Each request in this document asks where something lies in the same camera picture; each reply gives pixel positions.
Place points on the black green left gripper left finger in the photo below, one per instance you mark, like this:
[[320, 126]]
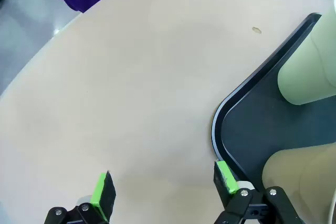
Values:
[[105, 195]]

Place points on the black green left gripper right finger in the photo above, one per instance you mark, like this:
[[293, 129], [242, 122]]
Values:
[[223, 182]]

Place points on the brown plastic cup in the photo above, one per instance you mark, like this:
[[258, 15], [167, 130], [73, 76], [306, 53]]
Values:
[[288, 171]]

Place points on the black plastic tray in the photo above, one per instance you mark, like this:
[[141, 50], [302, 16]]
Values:
[[249, 129]]

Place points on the light green plastic cup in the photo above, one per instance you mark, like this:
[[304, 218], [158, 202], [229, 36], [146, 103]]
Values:
[[302, 77]]

